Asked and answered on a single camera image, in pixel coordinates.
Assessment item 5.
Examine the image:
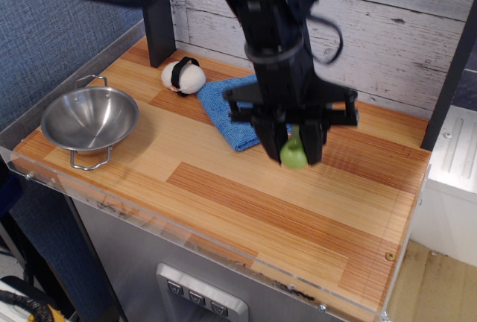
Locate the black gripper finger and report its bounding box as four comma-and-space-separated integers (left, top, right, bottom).
251, 116, 288, 164
299, 120, 326, 165

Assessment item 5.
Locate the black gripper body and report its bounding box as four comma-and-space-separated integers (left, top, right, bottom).
223, 42, 358, 127

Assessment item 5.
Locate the green handled grey spatula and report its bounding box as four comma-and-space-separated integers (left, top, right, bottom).
279, 124, 308, 169

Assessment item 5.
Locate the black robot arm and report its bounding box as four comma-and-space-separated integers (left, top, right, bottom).
223, 0, 358, 165

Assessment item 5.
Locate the blue folded cloth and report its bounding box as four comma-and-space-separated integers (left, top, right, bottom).
196, 72, 294, 152

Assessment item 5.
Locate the white plush with black band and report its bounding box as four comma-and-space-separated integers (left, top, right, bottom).
161, 57, 206, 96

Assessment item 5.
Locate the white side cabinet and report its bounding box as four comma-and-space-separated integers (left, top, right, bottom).
410, 106, 476, 266

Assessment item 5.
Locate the clear acrylic table guard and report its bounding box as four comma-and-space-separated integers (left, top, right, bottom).
2, 136, 429, 321

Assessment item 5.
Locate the steel cabinet front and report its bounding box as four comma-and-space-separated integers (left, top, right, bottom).
74, 201, 337, 321

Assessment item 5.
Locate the silver button control panel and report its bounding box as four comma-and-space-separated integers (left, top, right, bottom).
156, 263, 249, 321

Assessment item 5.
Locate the yellow object at corner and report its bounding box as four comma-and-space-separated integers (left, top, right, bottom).
28, 305, 68, 322

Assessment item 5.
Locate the dark right vertical post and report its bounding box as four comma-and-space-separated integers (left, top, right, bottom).
420, 0, 476, 151

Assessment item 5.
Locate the dark vertical post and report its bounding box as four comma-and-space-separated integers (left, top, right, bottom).
420, 0, 476, 151
142, 0, 176, 68

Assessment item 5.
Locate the dark left vertical post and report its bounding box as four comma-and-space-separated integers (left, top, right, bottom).
142, 0, 176, 68

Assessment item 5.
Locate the steel bowl with handles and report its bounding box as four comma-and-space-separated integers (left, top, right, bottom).
40, 75, 139, 171

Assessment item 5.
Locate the black corrugated hose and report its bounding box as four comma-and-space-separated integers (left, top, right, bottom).
0, 290, 53, 322

